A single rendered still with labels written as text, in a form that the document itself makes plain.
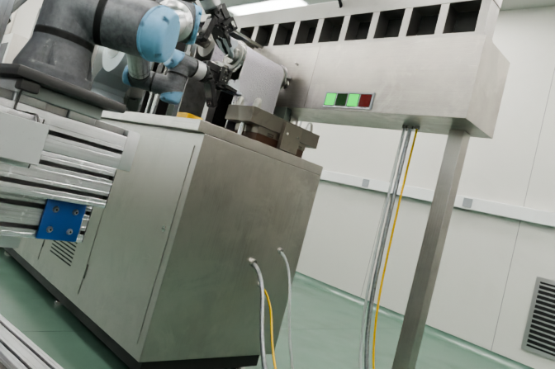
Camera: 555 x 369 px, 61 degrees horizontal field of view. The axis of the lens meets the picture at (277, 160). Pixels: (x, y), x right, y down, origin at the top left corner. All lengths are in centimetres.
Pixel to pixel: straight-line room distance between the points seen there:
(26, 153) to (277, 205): 116
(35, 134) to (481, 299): 361
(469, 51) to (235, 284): 117
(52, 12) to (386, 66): 128
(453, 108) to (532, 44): 275
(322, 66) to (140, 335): 131
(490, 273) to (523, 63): 171
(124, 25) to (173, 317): 101
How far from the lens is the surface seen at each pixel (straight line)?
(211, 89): 187
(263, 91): 207
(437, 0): 196
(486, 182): 415
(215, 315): 179
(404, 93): 184
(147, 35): 100
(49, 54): 102
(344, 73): 204
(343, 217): 472
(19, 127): 85
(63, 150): 102
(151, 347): 168
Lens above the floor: 71
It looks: 5 degrees up
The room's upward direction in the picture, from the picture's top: 15 degrees clockwise
